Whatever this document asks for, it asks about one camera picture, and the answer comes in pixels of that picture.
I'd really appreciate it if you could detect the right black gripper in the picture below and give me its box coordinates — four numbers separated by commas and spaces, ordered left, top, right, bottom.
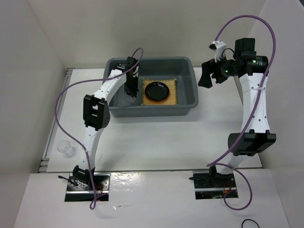
198, 52, 238, 88

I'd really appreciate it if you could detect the clear glass cup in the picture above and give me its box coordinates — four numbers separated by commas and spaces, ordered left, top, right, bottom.
127, 95, 137, 105
57, 140, 74, 158

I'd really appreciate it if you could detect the orange plastic plate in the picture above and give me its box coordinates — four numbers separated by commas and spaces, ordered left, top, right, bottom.
144, 82, 171, 103

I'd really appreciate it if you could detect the black round plate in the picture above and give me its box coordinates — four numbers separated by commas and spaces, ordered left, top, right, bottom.
144, 82, 171, 102

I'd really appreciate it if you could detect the square bamboo mat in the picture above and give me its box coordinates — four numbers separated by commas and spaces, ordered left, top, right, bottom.
142, 78, 178, 105

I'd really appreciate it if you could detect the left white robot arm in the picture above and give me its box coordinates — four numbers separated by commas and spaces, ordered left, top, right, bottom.
72, 57, 139, 190

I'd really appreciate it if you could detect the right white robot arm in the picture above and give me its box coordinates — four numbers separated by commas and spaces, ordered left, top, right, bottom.
195, 38, 276, 188

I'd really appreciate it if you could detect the grey plastic bin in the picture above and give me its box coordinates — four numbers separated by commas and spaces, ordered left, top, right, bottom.
109, 57, 199, 118

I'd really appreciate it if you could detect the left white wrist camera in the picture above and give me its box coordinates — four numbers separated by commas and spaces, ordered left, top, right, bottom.
133, 66, 140, 77

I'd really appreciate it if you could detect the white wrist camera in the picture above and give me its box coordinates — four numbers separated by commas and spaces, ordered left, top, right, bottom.
209, 40, 227, 62
133, 66, 140, 77

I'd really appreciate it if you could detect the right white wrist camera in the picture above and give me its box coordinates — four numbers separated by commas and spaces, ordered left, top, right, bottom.
209, 40, 227, 62

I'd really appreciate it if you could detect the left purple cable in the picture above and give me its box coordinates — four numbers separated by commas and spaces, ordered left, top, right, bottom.
55, 47, 144, 211

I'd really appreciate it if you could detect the purple cable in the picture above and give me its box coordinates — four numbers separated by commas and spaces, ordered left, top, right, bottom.
206, 14, 276, 211
55, 47, 144, 211

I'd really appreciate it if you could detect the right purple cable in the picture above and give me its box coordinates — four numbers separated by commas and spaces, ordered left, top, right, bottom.
206, 14, 276, 211

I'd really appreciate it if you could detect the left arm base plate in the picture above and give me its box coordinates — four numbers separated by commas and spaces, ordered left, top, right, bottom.
58, 173, 110, 202

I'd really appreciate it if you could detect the aluminium table edge rail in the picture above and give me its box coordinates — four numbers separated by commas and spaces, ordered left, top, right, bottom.
38, 67, 75, 172

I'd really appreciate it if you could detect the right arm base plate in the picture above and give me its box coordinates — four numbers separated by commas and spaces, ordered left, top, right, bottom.
189, 170, 238, 200

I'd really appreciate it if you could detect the black cable loop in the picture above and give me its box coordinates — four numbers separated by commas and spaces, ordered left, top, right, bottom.
242, 218, 260, 228

